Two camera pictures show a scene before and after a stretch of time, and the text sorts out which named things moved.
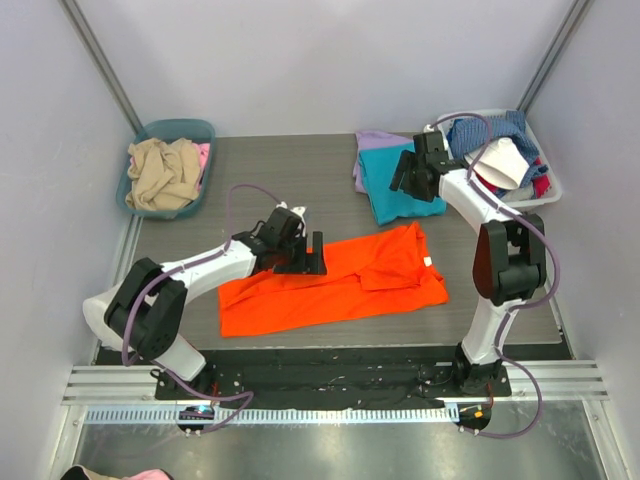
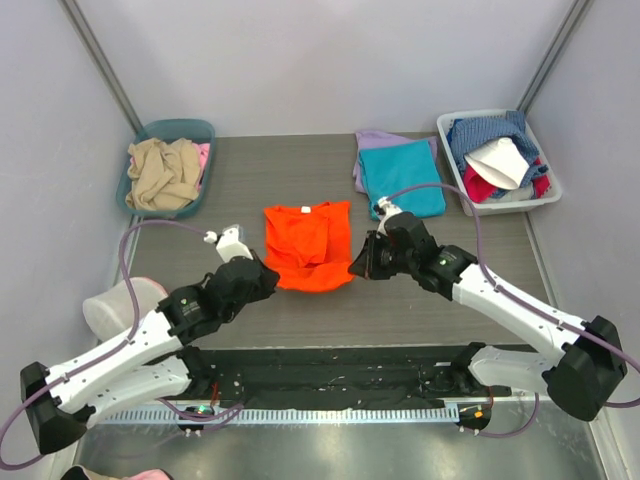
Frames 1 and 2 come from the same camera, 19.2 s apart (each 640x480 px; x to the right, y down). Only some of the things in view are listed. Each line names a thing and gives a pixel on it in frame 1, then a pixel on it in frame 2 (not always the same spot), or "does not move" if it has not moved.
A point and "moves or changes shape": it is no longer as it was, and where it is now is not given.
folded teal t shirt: (379, 166) does not move
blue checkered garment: (470, 134) does not move
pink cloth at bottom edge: (154, 474) does not move
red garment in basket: (541, 183) does not move
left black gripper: (304, 265) -> (261, 276)
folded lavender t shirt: (368, 140) does not move
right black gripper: (409, 176) -> (370, 255)
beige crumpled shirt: (163, 175) does not move
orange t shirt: (365, 278) moves or changes shape
